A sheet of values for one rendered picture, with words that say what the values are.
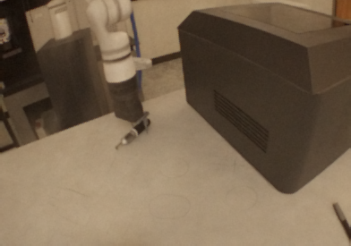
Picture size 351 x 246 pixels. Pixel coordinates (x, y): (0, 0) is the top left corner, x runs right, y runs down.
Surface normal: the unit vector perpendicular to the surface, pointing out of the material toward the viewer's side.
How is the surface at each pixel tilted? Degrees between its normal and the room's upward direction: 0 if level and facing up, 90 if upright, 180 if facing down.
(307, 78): 57
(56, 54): 90
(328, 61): 51
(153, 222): 0
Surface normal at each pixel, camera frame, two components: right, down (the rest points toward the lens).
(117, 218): -0.11, -0.83
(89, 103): 0.18, 0.52
